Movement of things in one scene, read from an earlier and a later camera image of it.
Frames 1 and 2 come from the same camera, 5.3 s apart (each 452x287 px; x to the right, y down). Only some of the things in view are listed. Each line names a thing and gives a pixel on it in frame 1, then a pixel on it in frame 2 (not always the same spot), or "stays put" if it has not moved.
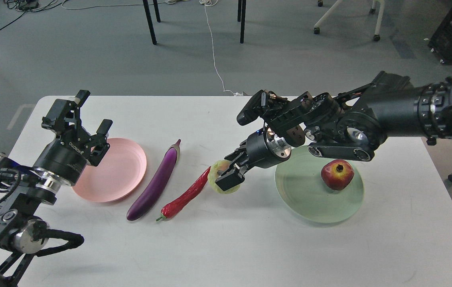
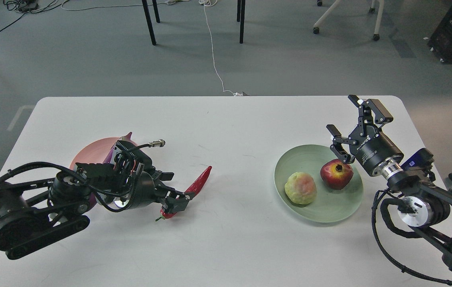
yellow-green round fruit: [213, 175] to [301, 188]
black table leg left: [149, 18] stays put
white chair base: [376, 36] stays put
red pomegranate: [337, 174] stays put
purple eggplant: [157, 183] to [92, 199]
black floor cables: [27, 6] stays put
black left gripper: [66, 157] to [148, 191]
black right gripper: [263, 148] to [369, 146]
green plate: [299, 179] stays put
